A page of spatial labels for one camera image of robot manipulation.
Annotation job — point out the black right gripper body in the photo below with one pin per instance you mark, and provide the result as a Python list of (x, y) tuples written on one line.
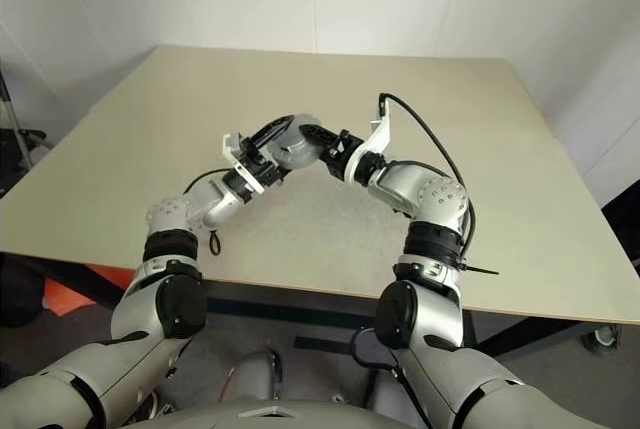
[(342, 156)]

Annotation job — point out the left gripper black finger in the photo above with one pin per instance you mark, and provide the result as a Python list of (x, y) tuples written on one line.
[(280, 176), (270, 131)]

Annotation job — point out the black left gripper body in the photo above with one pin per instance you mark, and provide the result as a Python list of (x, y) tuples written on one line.
[(260, 161)]

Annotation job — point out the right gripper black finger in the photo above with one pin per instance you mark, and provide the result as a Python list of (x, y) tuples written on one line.
[(325, 136)]

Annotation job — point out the motor stator with copper coils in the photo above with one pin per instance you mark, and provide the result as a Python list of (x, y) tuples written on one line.
[(300, 149)]

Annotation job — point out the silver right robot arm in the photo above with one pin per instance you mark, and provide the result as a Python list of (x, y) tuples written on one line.
[(415, 189)]

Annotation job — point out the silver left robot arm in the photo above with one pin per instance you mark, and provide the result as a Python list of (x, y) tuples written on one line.
[(175, 214)]

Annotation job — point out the grey robot left knee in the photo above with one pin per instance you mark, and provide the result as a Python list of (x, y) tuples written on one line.
[(255, 374)]

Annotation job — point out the grey robot knee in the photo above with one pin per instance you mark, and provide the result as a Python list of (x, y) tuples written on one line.
[(255, 374), (360, 391)]

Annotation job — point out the orange floor sheet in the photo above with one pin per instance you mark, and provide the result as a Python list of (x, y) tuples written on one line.
[(75, 294)]

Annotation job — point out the grey robot right knee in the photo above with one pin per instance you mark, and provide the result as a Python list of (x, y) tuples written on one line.
[(360, 391)]

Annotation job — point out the grey robot torso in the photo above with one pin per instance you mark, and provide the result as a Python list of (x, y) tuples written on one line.
[(325, 419)]

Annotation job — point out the grey tripod stand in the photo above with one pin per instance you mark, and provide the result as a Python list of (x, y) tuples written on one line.
[(15, 124)]

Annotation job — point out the black bag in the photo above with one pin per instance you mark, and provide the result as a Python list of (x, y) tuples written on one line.
[(17, 299)]

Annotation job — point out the black caster wheel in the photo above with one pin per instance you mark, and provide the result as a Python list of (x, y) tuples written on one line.
[(602, 336)]

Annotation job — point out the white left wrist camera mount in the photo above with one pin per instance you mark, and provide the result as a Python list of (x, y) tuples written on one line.
[(250, 179)]

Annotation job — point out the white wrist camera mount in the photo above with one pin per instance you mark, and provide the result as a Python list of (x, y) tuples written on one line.
[(382, 134), (250, 179)]

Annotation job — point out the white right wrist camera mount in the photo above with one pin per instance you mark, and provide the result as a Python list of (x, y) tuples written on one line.
[(382, 134)]

